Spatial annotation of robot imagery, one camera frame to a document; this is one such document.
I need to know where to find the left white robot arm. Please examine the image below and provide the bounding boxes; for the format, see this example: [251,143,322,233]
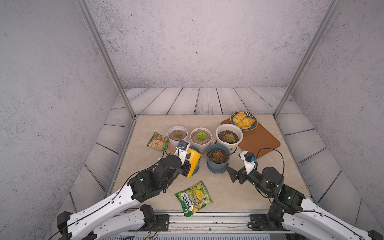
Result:
[57,153,199,240]

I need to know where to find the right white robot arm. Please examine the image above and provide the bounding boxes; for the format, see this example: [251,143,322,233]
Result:
[226,166,384,240]

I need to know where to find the yellow pastry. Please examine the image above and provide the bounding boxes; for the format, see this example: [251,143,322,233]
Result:
[233,112,246,125]
[237,118,256,129]

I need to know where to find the white round pot pinkish soil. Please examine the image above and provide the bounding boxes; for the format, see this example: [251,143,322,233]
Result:
[168,126,188,147]

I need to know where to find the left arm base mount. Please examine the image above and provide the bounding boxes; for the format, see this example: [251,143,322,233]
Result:
[139,205,170,232]

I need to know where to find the lower yellow pastry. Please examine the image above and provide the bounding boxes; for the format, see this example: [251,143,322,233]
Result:
[237,118,256,129]

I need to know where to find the terracotta saucer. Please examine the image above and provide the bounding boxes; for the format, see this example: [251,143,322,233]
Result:
[168,142,177,154]

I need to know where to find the green snack packet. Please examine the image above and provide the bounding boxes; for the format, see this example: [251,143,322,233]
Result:
[147,132,169,151]

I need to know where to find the large white pot dark soil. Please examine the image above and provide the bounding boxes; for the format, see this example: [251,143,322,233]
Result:
[216,124,243,154]

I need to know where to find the white ribbed pot green succulent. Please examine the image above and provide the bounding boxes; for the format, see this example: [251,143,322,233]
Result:
[191,128,212,153]

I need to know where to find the yellow plastic watering can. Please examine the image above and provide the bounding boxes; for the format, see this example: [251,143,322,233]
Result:
[186,148,201,178]

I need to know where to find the upper yellow pastry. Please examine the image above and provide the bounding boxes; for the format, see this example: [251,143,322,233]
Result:
[233,112,246,125]

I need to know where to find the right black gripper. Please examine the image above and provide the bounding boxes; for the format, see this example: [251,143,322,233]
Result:
[225,164,272,199]

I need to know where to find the aluminium front rail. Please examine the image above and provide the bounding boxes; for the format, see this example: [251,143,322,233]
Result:
[93,209,288,240]

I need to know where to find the blue pot succulent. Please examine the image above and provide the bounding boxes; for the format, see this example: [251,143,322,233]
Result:
[190,146,201,176]
[207,144,230,174]

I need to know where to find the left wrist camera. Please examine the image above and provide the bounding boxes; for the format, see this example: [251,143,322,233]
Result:
[174,140,190,165]

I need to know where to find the blue patterned plate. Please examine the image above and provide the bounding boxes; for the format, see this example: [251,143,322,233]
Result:
[230,111,259,131]

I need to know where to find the green Fox's candy bag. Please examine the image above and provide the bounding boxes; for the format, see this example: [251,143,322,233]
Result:
[175,181,214,217]

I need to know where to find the left aluminium frame post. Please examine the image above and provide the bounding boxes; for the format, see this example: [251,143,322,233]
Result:
[75,0,136,119]

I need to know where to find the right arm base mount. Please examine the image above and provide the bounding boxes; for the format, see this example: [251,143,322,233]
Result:
[247,210,284,231]

